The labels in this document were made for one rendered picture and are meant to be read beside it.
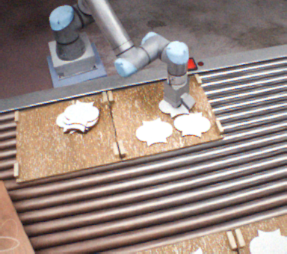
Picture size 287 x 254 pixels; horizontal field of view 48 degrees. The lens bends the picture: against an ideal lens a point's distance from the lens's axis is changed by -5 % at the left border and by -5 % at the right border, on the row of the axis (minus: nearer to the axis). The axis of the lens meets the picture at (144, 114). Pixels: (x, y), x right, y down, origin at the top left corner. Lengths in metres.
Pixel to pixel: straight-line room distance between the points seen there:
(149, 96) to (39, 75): 1.78
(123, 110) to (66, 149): 0.29
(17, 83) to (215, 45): 1.83
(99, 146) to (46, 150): 0.22
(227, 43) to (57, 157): 2.25
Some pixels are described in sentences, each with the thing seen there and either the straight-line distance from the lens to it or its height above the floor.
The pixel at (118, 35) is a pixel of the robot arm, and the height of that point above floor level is 1.31.
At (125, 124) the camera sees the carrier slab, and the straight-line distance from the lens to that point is 1.36.
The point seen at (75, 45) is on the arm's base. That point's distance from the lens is 1.60.
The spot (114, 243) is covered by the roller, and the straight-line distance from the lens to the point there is 1.16.
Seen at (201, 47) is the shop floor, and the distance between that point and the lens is 3.13.
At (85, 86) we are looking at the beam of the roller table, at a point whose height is 0.91.
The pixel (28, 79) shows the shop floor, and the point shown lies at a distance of 3.08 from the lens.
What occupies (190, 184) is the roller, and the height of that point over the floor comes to 0.92.
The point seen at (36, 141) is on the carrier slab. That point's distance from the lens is 1.40.
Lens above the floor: 2.02
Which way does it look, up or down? 52 degrees down
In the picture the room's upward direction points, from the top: 5 degrees counter-clockwise
